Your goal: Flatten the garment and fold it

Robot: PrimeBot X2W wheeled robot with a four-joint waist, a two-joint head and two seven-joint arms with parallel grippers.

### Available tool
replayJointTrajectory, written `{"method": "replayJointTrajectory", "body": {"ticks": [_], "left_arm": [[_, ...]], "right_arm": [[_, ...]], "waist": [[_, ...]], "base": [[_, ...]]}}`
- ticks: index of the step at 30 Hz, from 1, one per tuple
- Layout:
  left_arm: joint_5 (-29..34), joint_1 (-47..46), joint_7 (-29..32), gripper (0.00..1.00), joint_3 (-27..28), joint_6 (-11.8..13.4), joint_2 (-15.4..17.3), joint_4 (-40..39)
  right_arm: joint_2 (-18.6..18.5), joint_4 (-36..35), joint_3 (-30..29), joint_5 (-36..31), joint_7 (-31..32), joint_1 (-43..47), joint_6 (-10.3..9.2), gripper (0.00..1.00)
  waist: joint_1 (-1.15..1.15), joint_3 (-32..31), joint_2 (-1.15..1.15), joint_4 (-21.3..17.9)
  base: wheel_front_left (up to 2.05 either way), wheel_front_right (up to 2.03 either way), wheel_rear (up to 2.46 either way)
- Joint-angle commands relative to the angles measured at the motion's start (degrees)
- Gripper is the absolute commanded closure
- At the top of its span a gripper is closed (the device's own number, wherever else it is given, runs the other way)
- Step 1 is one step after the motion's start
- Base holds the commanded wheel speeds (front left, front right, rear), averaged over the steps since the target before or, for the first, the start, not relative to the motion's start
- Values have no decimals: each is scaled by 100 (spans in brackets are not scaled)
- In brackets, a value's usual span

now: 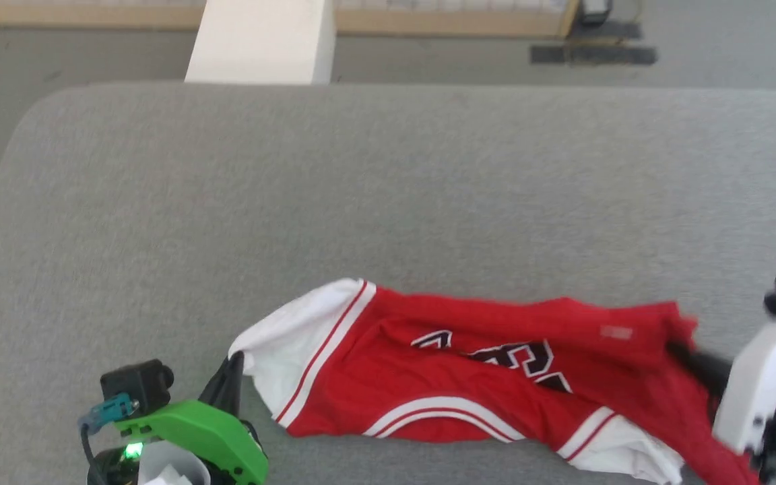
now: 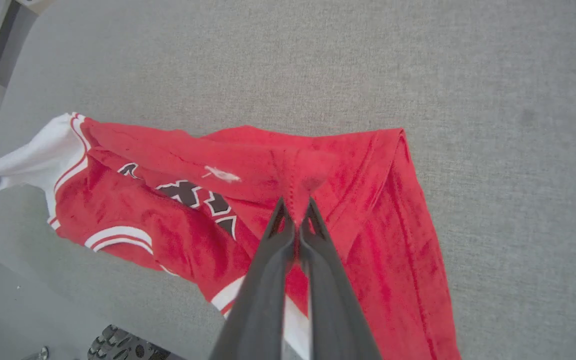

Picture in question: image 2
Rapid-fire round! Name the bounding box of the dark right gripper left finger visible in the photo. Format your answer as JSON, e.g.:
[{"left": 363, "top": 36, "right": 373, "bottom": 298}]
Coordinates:
[{"left": 209, "top": 197, "right": 297, "bottom": 360}]

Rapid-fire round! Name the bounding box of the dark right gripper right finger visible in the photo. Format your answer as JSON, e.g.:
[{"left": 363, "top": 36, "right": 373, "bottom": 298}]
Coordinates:
[{"left": 298, "top": 197, "right": 383, "bottom": 360}]

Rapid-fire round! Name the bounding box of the red basketball jersey number 23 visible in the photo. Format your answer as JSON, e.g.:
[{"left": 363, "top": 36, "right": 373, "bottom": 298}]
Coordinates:
[{"left": 0, "top": 112, "right": 464, "bottom": 360}]

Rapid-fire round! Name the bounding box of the black treaded robot wheel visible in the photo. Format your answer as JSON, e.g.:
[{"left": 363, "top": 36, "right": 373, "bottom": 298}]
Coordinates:
[{"left": 87, "top": 324, "right": 185, "bottom": 360}]

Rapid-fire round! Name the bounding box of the grey fabric sofa cushion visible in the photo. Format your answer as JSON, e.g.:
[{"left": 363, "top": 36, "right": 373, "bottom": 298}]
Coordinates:
[{"left": 0, "top": 0, "right": 576, "bottom": 360}]

